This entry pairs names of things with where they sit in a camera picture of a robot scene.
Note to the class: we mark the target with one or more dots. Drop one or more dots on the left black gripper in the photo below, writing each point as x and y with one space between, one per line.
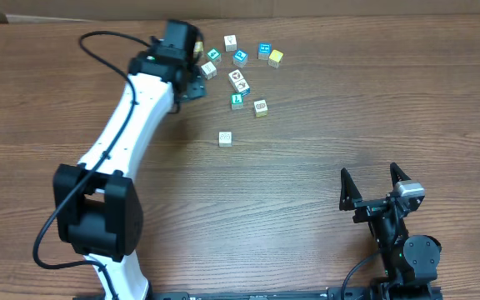
195 87

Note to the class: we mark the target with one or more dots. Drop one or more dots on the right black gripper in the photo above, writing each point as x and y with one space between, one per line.
352 198

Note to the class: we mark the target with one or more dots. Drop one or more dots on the white engraved block blue side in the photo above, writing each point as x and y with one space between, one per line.
225 139

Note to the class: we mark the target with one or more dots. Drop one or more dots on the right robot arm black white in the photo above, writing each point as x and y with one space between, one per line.
410 262

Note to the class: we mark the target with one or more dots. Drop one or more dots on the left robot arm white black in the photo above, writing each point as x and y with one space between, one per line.
97 207

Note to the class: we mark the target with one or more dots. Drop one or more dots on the green block number four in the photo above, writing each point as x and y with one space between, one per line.
214 56

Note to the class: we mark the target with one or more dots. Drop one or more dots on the white block red picture upper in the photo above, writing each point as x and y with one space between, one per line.
235 76

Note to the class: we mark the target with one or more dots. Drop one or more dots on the white block red picture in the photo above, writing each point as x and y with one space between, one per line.
242 87
235 76

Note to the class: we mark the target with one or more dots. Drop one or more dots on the yellow top block left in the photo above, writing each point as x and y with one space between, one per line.
198 49

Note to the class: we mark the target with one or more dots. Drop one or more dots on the green letter L block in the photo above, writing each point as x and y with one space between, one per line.
236 101

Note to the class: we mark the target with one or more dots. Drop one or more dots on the white block red picture lower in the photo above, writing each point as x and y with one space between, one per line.
242 87

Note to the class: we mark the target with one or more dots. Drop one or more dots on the blue letter P block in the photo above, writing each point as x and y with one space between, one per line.
240 58

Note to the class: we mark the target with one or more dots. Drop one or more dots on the white block top centre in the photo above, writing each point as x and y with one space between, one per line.
230 43

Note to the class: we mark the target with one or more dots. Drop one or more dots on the white block yellow side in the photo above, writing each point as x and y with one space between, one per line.
260 108

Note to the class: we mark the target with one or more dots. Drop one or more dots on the blue block top right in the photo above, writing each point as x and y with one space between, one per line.
264 50

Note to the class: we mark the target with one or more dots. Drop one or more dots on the yellow block far right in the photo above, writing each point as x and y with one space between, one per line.
275 58

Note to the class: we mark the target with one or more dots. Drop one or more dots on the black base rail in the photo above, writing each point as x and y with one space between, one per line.
331 293

